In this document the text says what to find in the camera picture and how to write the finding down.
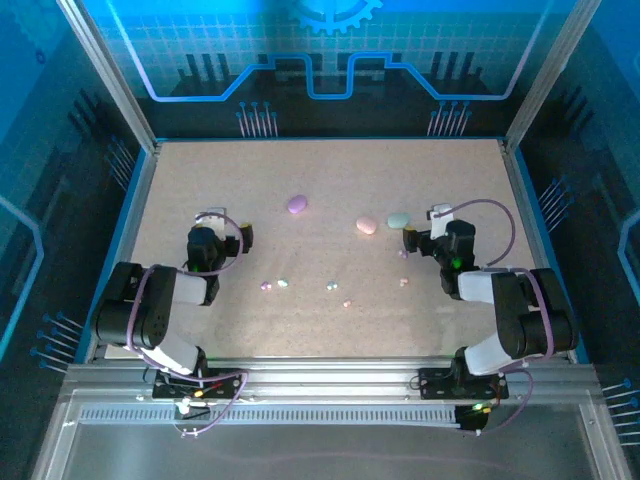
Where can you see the aluminium table edge rail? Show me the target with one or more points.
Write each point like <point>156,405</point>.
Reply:
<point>125,250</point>
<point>526,210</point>

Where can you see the grey metal shelf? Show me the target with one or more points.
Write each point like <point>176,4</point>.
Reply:
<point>320,450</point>

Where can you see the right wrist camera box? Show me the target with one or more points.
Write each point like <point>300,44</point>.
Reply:
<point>440,225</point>

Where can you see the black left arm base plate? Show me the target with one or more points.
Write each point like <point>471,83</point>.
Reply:
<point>225,382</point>

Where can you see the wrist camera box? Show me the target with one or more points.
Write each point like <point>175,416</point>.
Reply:
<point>216,211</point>
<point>440,225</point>

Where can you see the long aluminium frame rail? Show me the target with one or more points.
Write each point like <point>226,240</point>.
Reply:
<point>325,380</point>

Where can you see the aluminium frame post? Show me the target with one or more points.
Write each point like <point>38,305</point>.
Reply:
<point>548,75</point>
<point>111,75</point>

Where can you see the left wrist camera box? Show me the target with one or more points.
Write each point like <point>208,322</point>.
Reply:
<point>216,211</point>

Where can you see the blue printed circuit wall panel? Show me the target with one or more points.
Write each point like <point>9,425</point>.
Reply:
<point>40,150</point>
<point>600,150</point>

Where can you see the purple earbud charging case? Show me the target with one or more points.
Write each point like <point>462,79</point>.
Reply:
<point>297,203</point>

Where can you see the pink earbud charging case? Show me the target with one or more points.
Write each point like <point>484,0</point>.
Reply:
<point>366,226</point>

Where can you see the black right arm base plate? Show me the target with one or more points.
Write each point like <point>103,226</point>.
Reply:
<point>435,385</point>

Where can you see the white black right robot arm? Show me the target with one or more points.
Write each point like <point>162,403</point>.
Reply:
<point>530,320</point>

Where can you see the blue printed gear backdrop panel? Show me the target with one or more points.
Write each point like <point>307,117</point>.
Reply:
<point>200,50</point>

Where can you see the green earbud charging case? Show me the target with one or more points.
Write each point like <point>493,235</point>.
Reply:
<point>398,220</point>

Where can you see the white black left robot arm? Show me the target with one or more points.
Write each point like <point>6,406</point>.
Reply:
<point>160,320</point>

